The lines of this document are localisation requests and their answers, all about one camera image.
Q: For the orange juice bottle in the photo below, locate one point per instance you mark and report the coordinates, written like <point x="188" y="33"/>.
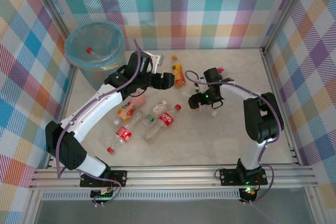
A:
<point x="179" y="77"/>

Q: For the clear bottle red-white label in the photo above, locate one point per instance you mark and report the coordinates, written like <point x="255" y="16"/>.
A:
<point x="214" y="113"/>

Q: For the green cap white label bottle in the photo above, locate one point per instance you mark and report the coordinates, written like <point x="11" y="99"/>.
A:
<point x="158" y="107"/>

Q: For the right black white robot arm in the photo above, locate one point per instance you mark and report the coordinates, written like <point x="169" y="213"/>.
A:
<point x="262" y="119"/>

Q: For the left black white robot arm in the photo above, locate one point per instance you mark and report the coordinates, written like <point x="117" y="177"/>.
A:
<point x="92" y="111"/>

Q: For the blue trash bin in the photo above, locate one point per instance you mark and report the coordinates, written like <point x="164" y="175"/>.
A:
<point x="90" y="75"/>

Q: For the light blue plastic-lined bin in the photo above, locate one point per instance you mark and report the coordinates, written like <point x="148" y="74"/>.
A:
<point x="78" y="43"/>

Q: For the blue cap clear bottle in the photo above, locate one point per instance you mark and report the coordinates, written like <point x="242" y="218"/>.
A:
<point x="220" y="70"/>

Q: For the pink fruit print bottle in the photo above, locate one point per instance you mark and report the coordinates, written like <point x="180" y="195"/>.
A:
<point x="131" y="107"/>

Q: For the right controller board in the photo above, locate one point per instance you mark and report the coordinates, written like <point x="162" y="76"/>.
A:
<point x="248" y="193"/>

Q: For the controller board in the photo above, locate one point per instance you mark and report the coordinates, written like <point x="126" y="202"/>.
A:
<point x="102" y="196"/>
<point x="248" y="193"/>

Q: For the left controller board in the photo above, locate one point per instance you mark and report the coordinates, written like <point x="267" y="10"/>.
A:
<point x="102" y="196"/>

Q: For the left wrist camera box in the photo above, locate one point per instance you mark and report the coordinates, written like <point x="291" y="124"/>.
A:
<point x="158" y="60"/>

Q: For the right aluminium side rail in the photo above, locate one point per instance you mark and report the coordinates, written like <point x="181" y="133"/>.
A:
<point x="273" y="79"/>

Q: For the aluminium side rail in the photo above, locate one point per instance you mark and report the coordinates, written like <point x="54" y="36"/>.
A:
<point x="69" y="90"/>
<point x="273" y="79"/>

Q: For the left aluminium side rail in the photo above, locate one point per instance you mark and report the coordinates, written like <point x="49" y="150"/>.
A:
<point x="69" y="90"/>

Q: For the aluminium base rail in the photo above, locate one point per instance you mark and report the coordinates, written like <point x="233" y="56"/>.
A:
<point x="170" y="176"/>

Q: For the right black mount plate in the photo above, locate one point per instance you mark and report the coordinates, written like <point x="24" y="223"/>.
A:
<point x="228" y="176"/>

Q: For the black mount plate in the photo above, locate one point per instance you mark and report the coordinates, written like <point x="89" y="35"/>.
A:
<point x="118" y="178"/>
<point x="228" y="176"/>

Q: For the right aluminium corner post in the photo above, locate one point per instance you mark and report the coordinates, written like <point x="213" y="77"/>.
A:
<point x="284" y="11"/>

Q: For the aluminium corner post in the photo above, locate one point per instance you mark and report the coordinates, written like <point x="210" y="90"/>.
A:
<point x="55" y="20"/>
<point x="284" y="11"/>

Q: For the left black mount plate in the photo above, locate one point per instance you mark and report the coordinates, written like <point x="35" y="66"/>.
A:
<point x="118" y="178"/>

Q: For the left aluminium corner post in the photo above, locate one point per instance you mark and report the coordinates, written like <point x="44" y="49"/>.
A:
<point x="55" y="20"/>

